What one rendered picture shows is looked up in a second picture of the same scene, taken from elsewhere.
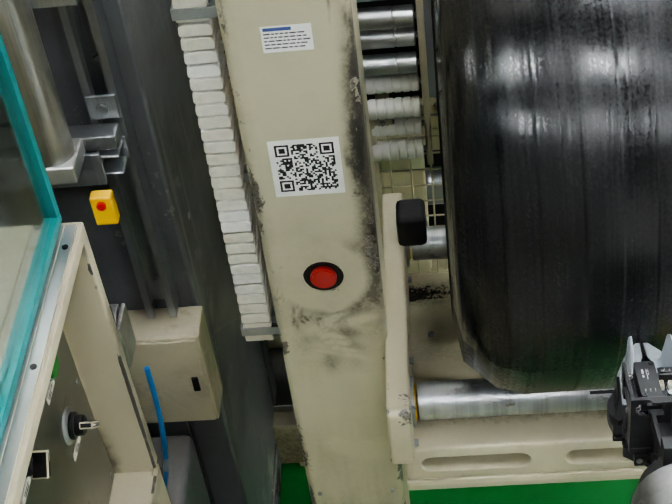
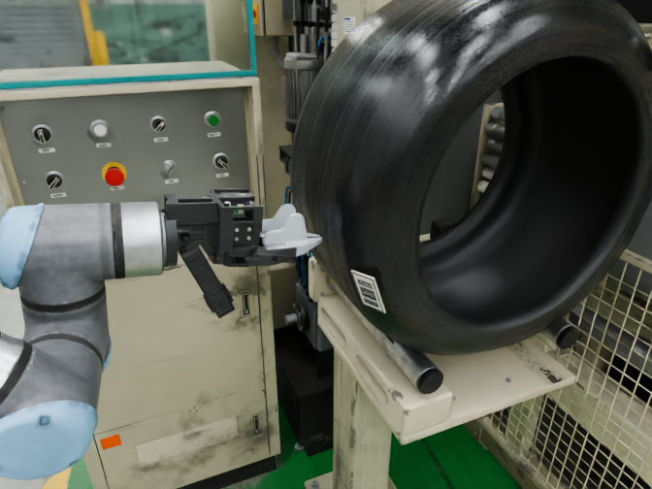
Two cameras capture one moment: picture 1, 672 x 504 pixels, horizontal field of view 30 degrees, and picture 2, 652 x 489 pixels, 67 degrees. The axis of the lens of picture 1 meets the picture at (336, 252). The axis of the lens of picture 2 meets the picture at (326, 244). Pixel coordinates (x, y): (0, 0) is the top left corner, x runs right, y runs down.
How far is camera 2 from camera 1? 1.16 m
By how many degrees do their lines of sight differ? 52
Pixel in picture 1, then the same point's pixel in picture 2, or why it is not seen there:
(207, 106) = not seen: hidden behind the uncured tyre
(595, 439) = (366, 356)
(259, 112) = not seen: hidden behind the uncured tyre
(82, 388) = (247, 164)
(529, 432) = (354, 330)
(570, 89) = (358, 42)
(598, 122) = (351, 62)
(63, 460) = (205, 166)
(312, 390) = not seen: hidden behind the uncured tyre
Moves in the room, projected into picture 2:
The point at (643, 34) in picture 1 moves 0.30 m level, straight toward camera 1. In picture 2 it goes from (409, 19) to (156, 21)
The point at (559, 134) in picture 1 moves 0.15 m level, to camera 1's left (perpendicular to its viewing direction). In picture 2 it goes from (337, 65) to (290, 55)
